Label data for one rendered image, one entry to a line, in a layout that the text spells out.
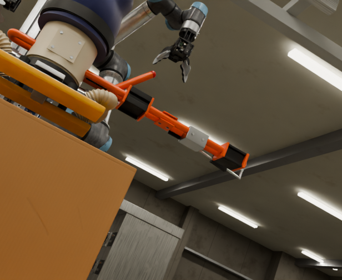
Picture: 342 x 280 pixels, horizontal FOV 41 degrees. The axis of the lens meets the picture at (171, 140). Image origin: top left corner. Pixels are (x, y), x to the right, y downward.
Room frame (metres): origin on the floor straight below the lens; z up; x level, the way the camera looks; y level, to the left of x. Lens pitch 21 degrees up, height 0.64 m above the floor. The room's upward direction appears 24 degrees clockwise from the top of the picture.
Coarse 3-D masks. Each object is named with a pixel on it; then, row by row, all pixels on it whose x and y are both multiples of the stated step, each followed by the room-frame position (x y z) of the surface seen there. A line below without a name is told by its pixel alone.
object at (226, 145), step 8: (224, 144) 1.32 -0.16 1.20; (224, 152) 1.30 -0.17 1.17; (232, 152) 1.32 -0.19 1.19; (240, 152) 1.32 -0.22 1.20; (216, 160) 1.36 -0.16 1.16; (224, 160) 1.33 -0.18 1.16; (232, 160) 1.32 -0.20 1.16; (240, 160) 1.33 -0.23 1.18; (232, 168) 1.37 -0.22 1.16; (240, 168) 1.34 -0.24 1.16
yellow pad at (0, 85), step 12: (0, 84) 1.23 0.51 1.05; (12, 84) 1.23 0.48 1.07; (24, 84) 1.28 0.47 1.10; (12, 96) 1.29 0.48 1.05; (24, 96) 1.24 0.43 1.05; (36, 108) 1.30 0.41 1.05; (48, 108) 1.26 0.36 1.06; (60, 108) 1.28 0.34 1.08; (60, 120) 1.31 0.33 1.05; (72, 120) 1.28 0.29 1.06; (84, 132) 1.32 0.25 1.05
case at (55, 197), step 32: (0, 128) 0.99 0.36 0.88; (32, 128) 1.01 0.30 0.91; (0, 160) 1.00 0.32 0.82; (32, 160) 1.02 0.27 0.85; (64, 160) 1.03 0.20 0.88; (96, 160) 1.05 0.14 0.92; (0, 192) 1.01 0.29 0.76; (32, 192) 1.02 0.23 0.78; (64, 192) 1.04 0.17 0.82; (96, 192) 1.05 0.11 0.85; (0, 224) 1.02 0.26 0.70; (32, 224) 1.03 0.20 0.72; (64, 224) 1.05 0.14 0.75; (96, 224) 1.06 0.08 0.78; (0, 256) 1.02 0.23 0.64; (32, 256) 1.04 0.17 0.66; (64, 256) 1.05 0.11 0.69; (96, 256) 1.07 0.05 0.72
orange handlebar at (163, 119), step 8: (8, 32) 1.15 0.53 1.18; (16, 32) 1.14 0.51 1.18; (16, 40) 1.18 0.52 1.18; (24, 40) 1.15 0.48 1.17; (32, 40) 1.15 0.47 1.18; (24, 48) 1.20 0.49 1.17; (88, 72) 1.20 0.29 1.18; (88, 80) 1.24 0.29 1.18; (96, 80) 1.21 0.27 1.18; (104, 80) 1.21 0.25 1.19; (96, 88) 1.26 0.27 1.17; (112, 88) 1.22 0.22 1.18; (120, 88) 1.23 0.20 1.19; (120, 96) 1.23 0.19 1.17; (152, 112) 1.25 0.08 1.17; (160, 112) 1.26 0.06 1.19; (152, 120) 1.30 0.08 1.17; (160, 120) 1.27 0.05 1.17; (168, 120) 1.27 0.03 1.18; (176, 120) 1.27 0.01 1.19; (168, 128) 1.30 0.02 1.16; (176, 128) 1.31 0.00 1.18; (184, 128) 1.28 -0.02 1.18; (208, 144) 1.31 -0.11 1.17; (216, 144) 1.31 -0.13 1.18; (216, 152) 1.35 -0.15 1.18
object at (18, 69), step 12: (0, 60) 1.06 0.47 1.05; (12, 60) 1.04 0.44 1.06; (24, 60) 1.08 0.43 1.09; (12, 72) 1.10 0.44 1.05; (24, 72) 1.06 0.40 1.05; (36, 72) 1.06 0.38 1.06; (36, 84) 1.11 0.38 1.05; (48, 84) 1.08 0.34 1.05; (60, 84) 1.07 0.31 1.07; (72, 84) 1.12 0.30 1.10; (48, 96) 1.16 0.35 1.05; (60, 96) 1.12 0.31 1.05; (72, 96) 1.09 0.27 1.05; (84, 96) 1.09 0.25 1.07; (72, 108) 1.17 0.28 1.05; (84, 108) 1.13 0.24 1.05; (96, 108) 1.10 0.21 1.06; (96, 120) 1.18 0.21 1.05
